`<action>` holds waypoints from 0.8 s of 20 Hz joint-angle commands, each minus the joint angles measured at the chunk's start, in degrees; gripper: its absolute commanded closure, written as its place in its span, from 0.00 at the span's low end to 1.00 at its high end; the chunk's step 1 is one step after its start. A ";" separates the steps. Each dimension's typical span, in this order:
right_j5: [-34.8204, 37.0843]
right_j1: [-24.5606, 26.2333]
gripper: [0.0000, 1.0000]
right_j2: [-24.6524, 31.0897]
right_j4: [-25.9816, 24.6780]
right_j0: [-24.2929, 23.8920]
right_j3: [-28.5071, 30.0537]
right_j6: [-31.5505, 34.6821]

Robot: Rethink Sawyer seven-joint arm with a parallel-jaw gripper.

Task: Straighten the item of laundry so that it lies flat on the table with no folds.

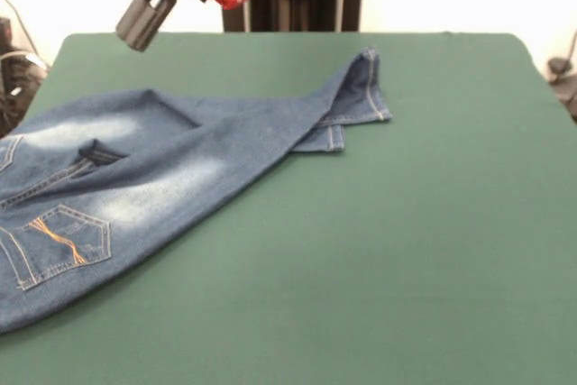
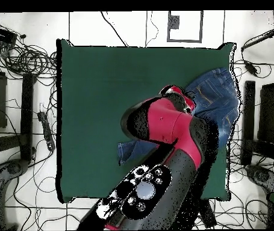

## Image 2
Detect tangled black cable bundle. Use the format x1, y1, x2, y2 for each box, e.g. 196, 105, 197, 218
208, 199, 269, 229
0, 35, 58, 80

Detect black stand bar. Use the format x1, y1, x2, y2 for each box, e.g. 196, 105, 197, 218
20, 72, 36, 161
241, 80, 256, 166

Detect black rod with cable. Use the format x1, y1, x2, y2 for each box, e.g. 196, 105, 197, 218
240, 27, 274, 52

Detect grey square floor frame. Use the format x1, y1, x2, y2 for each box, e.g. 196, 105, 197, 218
167, 10, 204, 43

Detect black power adapter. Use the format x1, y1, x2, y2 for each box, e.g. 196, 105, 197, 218
243, 60, 258, 76

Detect long black cable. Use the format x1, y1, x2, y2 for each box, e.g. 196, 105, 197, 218
100, 11, 129, 48

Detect blue denim jeans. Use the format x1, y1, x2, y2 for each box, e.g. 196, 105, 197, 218
116, 67, 241, 167

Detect black power strip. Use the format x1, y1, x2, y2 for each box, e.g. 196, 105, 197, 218
37, 111, 56, 152

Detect black electronics box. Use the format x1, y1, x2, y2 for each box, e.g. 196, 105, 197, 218
0, 25, 18, 45

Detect dark green table cloth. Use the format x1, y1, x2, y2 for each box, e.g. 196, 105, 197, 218
55, 38, 236, 203

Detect black floor box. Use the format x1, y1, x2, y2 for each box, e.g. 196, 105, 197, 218
199, 199, 217, 229

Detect dark grey square plate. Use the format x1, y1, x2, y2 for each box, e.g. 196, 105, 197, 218
167, 14, 180, 30

